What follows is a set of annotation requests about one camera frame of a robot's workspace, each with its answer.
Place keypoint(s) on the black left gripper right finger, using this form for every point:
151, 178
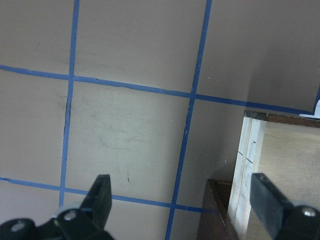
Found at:
270, 205

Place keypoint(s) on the light wooden drawer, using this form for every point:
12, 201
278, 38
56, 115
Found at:
287, 150

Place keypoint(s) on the dark brown wooden cabinet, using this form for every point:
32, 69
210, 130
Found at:
215, 223

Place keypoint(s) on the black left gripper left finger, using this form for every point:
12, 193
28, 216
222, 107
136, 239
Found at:
97, 203

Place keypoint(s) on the white plastic drawer handle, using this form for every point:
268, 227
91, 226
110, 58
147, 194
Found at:
315, 115

